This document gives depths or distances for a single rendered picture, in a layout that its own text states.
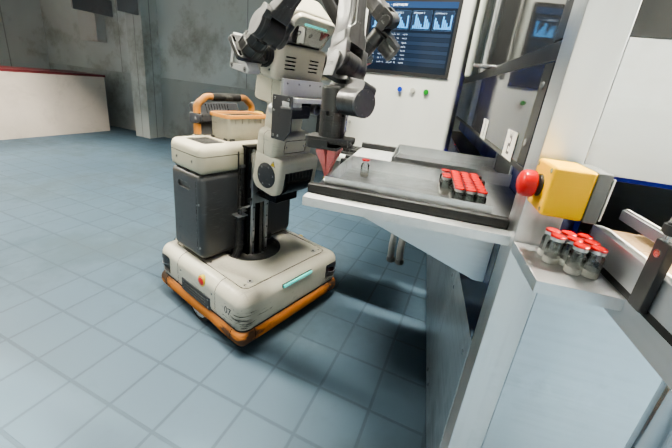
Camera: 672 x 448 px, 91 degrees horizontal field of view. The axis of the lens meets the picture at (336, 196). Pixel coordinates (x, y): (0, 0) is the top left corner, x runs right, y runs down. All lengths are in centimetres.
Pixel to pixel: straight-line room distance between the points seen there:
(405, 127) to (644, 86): 109
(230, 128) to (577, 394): 140
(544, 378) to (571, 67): 57
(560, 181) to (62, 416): 152
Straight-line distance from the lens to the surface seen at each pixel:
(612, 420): 93
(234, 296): 142
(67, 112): 612
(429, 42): 160
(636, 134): 67
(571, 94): 63
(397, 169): 94
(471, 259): 78
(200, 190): 147
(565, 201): 56
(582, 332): 78
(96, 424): 149
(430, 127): 158
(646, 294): 54
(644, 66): 66
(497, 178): 104
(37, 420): 158
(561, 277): 58
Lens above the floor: 111
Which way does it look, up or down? 19 degrees down
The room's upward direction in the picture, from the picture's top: 6 degrees clockwise
